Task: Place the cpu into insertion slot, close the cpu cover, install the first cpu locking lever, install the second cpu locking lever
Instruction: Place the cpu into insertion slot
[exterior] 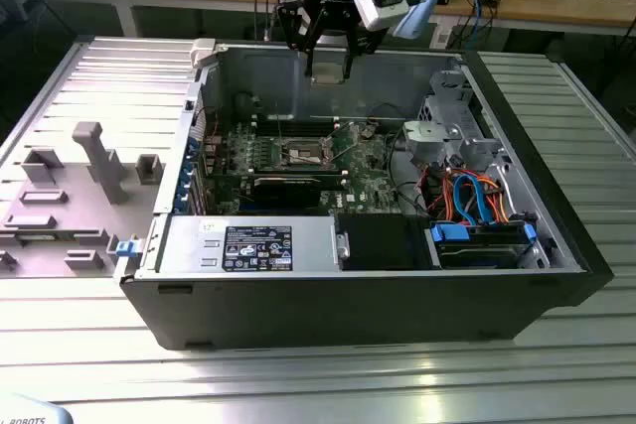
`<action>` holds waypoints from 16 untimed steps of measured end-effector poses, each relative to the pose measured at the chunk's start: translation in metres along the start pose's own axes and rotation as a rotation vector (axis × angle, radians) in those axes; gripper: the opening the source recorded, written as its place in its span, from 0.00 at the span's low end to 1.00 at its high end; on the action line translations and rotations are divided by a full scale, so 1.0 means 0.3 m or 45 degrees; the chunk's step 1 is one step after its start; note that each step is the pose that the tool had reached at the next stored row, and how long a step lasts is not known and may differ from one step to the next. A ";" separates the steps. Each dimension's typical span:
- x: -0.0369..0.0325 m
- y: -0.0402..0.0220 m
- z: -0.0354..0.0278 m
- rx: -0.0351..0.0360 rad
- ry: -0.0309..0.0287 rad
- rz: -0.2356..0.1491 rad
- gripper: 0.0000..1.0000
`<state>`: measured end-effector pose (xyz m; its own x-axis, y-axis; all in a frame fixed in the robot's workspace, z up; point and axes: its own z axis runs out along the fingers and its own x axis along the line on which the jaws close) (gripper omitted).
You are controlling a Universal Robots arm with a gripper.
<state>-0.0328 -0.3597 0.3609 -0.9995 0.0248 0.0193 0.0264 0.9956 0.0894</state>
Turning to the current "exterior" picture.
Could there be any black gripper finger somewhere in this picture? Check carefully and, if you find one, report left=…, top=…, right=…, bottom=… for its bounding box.
left=276, top=0, right=324, bottom=81
left=323, top=0, right=380, bottom=81

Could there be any silver CPU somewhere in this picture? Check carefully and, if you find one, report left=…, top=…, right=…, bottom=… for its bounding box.
left=310, top=64, right=349, bottom=85

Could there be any CPU socket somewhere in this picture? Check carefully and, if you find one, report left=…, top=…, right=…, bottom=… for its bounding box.
left=280, top=138, right=337, bottom=170

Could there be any silver drive cage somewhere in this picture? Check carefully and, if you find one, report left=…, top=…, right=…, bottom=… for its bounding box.
left=402, top=119, right=501, bottom=167

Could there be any green motherboard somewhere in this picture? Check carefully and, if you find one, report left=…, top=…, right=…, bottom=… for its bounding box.
left=198, top=118, right=403, bottom=216

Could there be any black graphics card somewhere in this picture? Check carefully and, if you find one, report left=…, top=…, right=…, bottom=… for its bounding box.
left=211, top=168, right=349, bottom=210

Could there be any black fan shroud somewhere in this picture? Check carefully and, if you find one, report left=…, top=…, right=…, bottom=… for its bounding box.
left=335, top=212, right=431, bottom=271

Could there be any hard disk in blue carrier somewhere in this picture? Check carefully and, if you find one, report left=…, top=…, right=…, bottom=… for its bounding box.
left=430, top=220, right=539, bottom=269

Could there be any grey power supply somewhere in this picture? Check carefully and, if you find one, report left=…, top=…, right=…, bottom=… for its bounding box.
left=166, top=214, right=339, bottom=274

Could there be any black open PC case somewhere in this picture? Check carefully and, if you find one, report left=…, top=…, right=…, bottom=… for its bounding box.
left=118, top=39, right=615, bottom=352

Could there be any blue case latch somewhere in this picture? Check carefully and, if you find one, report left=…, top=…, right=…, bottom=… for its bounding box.
left=114, top=239, right=143, bottom=259

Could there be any grey parts rack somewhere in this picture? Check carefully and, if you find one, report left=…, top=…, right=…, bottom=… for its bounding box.
left=0, top=120, right=165, bottom=279

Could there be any blue cable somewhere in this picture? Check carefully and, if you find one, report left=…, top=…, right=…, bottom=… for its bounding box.
left=470, top=0, right=487, bottom=48

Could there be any red wire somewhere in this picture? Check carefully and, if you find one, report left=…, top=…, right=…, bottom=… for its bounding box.
left=195, top=104, right=221, bottom=140

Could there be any black power cable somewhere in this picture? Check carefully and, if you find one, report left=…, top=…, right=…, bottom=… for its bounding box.
left=386, top=133, right=423, bottom=216

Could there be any blue wire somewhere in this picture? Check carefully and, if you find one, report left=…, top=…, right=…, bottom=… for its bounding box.
left=452, top=173, right=493, bottom=224

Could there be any orange wire bundle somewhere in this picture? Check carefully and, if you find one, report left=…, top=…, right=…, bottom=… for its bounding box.
left=421, top=165, right=513, bottom=224

